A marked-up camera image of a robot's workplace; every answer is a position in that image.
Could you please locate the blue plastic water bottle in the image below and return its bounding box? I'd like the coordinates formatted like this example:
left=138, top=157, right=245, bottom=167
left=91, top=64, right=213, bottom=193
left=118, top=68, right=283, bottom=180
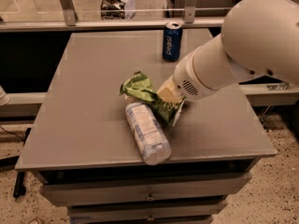
left=125, top=96, right=171, bottom=165

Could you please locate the black cable on floor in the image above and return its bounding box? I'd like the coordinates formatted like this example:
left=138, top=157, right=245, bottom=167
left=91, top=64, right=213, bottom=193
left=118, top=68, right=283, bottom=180
left=0, top=124, right=33, bottom=200

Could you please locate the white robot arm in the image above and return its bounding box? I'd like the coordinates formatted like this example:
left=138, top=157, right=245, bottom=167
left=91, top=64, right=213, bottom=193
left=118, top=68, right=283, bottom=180
left=158, top=0, right=299, bottom=104

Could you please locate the green jalapeno chip bag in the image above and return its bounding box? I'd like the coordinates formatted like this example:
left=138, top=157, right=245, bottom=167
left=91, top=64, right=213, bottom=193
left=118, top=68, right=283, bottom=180
left=120, top=72, right=185, bottom=126

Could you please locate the blue soda can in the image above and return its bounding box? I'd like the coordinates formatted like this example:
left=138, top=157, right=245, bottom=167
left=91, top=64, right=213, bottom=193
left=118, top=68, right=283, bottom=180
left=163, top=21, right=183, bottom=62

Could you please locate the grey drawer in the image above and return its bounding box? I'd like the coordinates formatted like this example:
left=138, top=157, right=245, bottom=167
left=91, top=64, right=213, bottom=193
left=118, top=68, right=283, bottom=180
left=68, top=199, right=227, bottom=224
left=40, top=172, right=251, bottom=206

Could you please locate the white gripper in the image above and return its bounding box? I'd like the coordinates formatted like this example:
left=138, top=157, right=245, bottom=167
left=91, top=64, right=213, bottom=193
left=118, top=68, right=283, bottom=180
left=157, top=52, right=215, bottom=104

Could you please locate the metal railing frame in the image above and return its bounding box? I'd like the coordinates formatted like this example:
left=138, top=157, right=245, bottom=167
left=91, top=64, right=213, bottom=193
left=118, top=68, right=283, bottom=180
left=0, top=0, right=299, bottom=34

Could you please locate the top grey drawer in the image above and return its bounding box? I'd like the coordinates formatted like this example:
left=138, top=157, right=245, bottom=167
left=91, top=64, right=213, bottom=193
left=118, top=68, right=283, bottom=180
left=40, top=172, right=251, bottom=206

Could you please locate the grey drawer cabinet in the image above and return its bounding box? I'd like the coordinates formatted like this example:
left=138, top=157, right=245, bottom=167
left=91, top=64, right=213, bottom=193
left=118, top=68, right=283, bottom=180
left=16, top=31, right=275, bottom=224

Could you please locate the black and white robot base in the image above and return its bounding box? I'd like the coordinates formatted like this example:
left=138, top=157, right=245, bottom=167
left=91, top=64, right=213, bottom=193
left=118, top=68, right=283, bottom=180
left=100, top=0, right=135, bottom=20

